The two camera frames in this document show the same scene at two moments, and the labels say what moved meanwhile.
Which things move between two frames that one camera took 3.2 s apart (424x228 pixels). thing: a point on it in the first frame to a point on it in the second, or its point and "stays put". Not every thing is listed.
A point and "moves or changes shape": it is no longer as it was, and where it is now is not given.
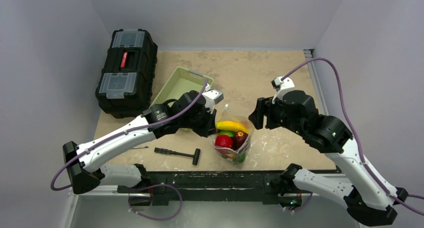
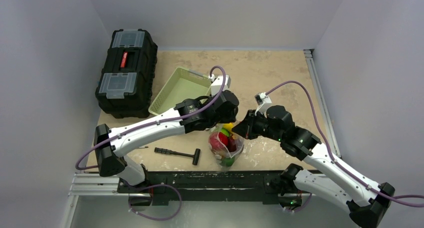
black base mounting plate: (251, 186) stays put
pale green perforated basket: (182, 81) stays put
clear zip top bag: (231, 134) moves or changes shape
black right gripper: (263, 113) to (250, 124)
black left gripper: (209, 127) to (229, 118)
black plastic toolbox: (125, 86) stays put
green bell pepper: (241, 158) to (227, 161)
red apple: (224, 141) moves or changes shape
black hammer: (195, 156) stays put
